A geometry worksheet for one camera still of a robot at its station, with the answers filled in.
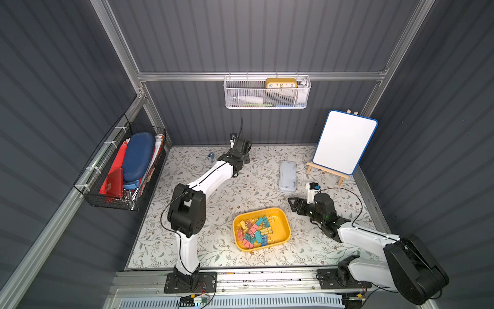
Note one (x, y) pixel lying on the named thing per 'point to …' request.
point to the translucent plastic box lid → (287, 176)
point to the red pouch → (112, 185)
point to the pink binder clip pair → (240, 237)
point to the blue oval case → (137, 158)
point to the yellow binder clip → (244, 225)
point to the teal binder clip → (263, 220)
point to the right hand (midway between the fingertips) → (298, 198)
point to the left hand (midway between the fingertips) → (243, 153)
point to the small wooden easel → (320, 168)
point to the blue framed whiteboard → (343, 140)
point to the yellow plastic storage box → (262, 228)
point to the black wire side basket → (109, 155)
